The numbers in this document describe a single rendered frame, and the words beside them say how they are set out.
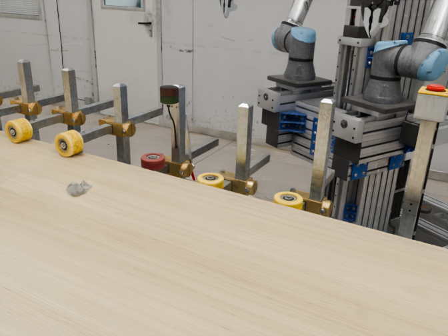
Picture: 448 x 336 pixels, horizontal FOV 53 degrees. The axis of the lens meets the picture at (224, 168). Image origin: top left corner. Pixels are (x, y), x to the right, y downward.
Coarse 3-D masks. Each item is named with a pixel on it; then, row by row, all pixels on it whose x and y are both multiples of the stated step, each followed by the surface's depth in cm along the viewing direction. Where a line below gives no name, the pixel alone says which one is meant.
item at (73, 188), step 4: (72, 184) 125; (76, 184) 123; (80, 184) 125; (84, 184) 125; (88, 184) 127; (68, 188) 124; (72, 188) 122; (76, 188) 123; (80, 188) 124; (84, 188) 123; (88, 188) 125; (68, 192) 122; (72, 192) 122; (76, 192) 120; (80, 192) 122; (84, 192) 122
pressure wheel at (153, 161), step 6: (144, 156) 149; (150, 156) 150; (156, 156) 150; (162, 156) 149; (144, 162) 146; (150, 162) 145; (156, 162) 146; (162, 162) 147; (144, 168) 147; (150, 168) 146; (156, 168) 146; (162, 168) 148
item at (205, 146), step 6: (210, 138) 183; (216, 138) 183; (204, 144) 176; (210, 144) 178; (216, 144) 183; (192, 150) 169; (198, 150) 171; (204, 150) 175; (186, 156) 164; (192, 156) 168; (168, 168) 155
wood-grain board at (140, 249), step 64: (0, 192) 122; (64, 192) 123; (128, 192) 124; (192, 192) 126; (0, 256) 94; (64, 256) 94; (128, 256) 95; (192, 256) 96; (256, 256) 97; (320, 256) 97; (384, 256) 98; (0, 320) 76; (64, 320) 77; (128, 320) 77; (192, 320) 78; (256, 320) 78; (320, 320) 78; (384, 320) 79
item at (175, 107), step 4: (164, 88) 140; (168, 88) 140; (172, 88) 140; (176, 88) 141; (164, 96) 140; (168, 96) 140; (172, 96) 140; (176, 96) 141; (168, 104) 142; (172, 104) 142; (176, 104) 146; (168, 108) 144; (172, 108) 147; (176, 108) 146; (172, 120) 147; (176, 140) 150; (176, 144) 151; (176, 148) 152
